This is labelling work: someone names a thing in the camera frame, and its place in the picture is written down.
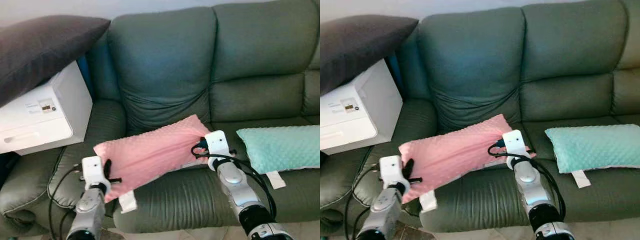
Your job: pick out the green leather sofa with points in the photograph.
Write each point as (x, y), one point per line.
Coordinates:
(475, 65)
(165, 65)

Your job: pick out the pink dotted pillow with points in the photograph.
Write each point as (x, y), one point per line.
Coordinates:
(455, 155)
(150, 155)

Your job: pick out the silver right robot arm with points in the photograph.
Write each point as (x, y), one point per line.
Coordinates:
(235, 185)
(530, 185)

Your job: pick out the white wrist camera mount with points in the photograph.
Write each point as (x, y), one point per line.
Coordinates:
(217, 145)
(515, 145)
(92, 170)
(390, 170)

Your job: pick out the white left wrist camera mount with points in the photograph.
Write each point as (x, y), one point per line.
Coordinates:
(390, 170)
(92, 170)

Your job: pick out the dark grey pillow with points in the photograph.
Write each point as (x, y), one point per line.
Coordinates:
(360, 45)
(40, 50)

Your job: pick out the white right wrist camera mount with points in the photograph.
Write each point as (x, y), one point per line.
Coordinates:
(515, 145)
(217, 145)

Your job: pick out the teal dotted pillow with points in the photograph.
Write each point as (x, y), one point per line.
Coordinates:
(282, 147)
(595, 147)

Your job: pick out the white printer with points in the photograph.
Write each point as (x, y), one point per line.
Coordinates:
(360, 115)
(45, 120)

